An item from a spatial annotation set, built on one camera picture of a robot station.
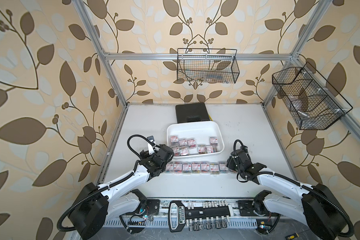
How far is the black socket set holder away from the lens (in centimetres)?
70

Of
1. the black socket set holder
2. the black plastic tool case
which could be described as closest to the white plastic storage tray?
the black plastic tool case

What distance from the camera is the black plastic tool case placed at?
107 centimetres

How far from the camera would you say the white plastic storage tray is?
92cm
